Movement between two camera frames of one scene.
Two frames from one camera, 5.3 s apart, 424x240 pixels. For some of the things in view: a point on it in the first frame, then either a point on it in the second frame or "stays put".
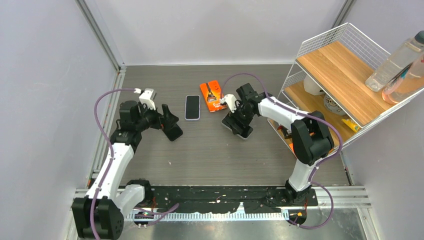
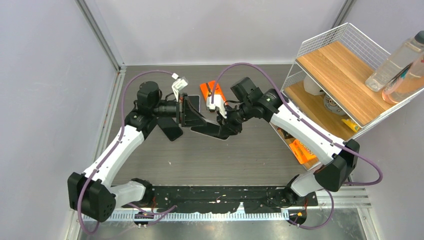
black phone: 244,134 → 212,130
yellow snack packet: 353,125 stays put
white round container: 312,87 stays put
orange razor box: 212,94 stays put
